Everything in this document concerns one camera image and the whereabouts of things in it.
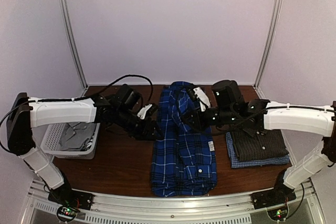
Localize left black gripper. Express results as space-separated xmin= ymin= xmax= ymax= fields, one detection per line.
xmin=114 ymin=108 xmax=164 ymax=142

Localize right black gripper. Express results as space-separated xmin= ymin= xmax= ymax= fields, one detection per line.
xmin=181 ymin=106 xmax=237 ymax=133

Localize blue plaid long sleeve shirt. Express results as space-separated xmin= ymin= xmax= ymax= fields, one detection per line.
xmin=150 ymin=81 xmax=217 ymax=197

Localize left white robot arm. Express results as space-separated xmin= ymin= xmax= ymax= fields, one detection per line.
xmin=2 ymin=84 xmax=163 ymax=205

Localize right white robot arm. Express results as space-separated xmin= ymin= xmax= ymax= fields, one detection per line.
xmin=179 ymin=80 xmax=335 ymax=204

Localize grey shirt in basket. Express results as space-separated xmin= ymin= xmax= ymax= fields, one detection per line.
xmin=59 ymin=122 xmax=96 ymax=152

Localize white plastic laundry basket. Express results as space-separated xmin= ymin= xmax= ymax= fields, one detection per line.
xmin=40 ymin=97 xmax=102 ymax=160

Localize light blue checked folded shirt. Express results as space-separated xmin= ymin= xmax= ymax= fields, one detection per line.
xmin=225 ymin=133 xmax=290 ymax=168

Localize dark striped folded shirt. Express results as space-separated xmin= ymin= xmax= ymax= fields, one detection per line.
xmin=230 ymin=130 xmax=289 ymax=162

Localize left circuit board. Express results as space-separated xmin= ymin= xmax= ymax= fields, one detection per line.
xmin=56 ymin=206 xmax=78 ymax=222

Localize circuit board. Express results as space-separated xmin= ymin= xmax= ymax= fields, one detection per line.
xmin=56 ymin=206 xmax=78 ymax=222
xmin=267 ymin=206 xmax=289 ymax=221

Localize right circuit board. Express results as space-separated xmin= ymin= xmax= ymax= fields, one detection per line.
xmin=267 ymin=206 xmax=289 ymax=221

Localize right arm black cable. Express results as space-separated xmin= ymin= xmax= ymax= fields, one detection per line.
xmin=174 ymin=84 xmax=334 ymax=137

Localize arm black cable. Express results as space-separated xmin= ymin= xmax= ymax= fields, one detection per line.
xmin=174 ymin=84 xmax=334 ymax=137
xmin=0 ymin=74 xmax=154 ymax=154

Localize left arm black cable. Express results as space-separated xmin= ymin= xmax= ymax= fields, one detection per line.
xmin=0 ymin=74 xmax=154 ymax=154

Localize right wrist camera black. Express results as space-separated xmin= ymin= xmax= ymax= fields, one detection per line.
xmin=187 ymin=87 xmax=211 ymax=112

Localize front aluminium rail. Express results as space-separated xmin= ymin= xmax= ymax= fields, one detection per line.
xmin=18 ymin=172 xmax=326 ymax=223

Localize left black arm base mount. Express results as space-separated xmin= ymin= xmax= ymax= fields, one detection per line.
xmin=45 ymin=178 xmax=93 ymax=211

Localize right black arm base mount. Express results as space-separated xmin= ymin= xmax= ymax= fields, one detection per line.
xmin=250 ymin=169 xmax=296 ymax=209

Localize left aluminium frame post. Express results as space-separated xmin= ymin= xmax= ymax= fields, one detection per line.
xmin=59 ymin=0 xmax=88 ymax=90

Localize aluminium frame post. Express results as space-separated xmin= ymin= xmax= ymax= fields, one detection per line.
xmin=254 ymin=0 xmax=283 ymax=90
xmin=59 ymin=0 xmax=88 ymax=90

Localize right aluminium frame post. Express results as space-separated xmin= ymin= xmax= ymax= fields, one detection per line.
xmin=254 ymin=0 xmax=283 ymax=90

